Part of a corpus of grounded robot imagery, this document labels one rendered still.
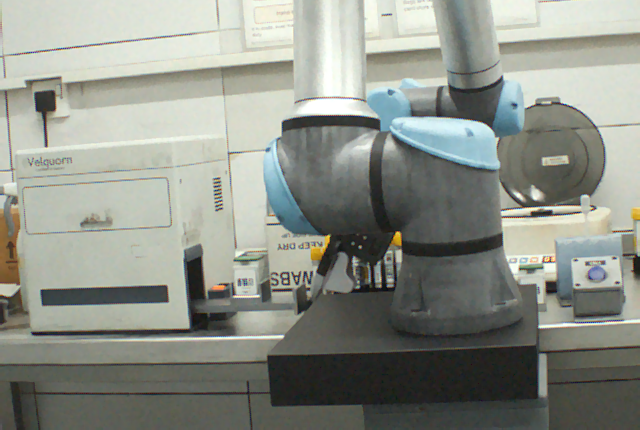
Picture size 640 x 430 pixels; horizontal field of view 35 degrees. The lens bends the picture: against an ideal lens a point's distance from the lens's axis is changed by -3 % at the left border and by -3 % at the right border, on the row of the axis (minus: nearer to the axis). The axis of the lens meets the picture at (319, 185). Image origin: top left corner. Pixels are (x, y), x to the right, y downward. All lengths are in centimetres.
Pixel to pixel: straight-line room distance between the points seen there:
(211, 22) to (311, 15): 105
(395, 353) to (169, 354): 57
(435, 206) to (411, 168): 5
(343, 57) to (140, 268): 58
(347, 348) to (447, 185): 20
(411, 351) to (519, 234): 72
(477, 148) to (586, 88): 102
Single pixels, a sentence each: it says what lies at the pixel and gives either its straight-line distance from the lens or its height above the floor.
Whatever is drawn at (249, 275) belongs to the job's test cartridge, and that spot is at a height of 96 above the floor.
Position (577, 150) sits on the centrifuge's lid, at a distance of 209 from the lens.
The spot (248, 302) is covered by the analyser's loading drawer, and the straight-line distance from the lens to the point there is 161.
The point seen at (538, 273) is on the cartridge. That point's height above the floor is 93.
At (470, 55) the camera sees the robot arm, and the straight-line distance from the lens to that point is 136.
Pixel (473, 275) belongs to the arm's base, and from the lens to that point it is 115.
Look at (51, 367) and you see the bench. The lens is 172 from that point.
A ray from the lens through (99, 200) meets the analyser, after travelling 165.
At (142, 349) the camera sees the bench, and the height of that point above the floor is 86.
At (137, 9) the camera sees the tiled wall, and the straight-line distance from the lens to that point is 232.
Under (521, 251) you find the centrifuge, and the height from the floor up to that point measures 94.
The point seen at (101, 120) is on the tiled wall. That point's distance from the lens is 234.
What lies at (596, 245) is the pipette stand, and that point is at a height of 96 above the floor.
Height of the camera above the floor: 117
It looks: 3 degrees down
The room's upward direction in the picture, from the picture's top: 4 degrees counter-clockwise
